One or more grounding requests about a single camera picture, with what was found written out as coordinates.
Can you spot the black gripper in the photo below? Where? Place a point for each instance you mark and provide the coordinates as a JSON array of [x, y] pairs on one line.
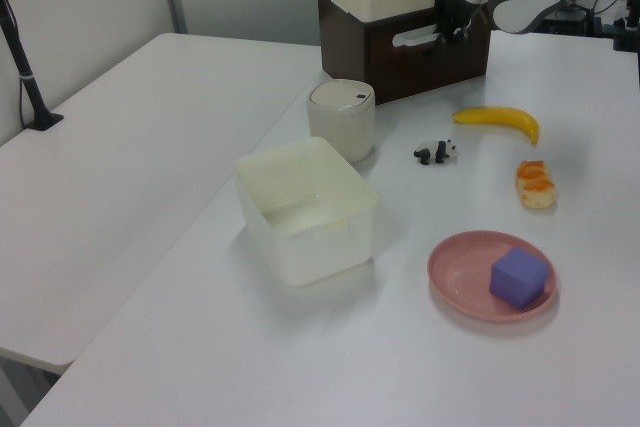
[[452, 9]]

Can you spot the dark brown drawer cabinet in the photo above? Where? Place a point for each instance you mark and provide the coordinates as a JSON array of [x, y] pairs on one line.
[[345, 47]]

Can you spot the yellow banana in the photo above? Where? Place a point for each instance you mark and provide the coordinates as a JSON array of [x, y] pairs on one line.
[[500, 115]]

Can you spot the black and white panda toy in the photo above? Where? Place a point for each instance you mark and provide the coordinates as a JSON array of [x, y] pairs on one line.
[[439, 151]]

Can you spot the black electronics box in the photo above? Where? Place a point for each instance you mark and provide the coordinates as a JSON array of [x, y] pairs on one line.
[[575, 22]]

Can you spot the beige lidded trash can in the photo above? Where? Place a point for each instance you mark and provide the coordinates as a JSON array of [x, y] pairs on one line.
[[341, 122]]

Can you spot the toy bread loaf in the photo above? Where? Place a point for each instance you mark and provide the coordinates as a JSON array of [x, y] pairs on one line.
[[535, 187]]

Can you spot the black table clamp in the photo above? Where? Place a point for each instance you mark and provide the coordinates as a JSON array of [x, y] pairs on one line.
[[626, 29]]

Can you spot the white plastic storage bin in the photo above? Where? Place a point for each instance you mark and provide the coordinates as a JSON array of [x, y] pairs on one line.
[[305, 197]]

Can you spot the pink plate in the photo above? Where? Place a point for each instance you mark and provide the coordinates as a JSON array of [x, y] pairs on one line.
[[460, 272]]

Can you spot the purple cube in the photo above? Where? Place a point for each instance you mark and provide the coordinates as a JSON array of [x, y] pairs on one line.
[[517, 277]]

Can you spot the black camera stand pole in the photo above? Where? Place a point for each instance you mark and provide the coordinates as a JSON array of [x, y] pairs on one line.
[[22, 72]]

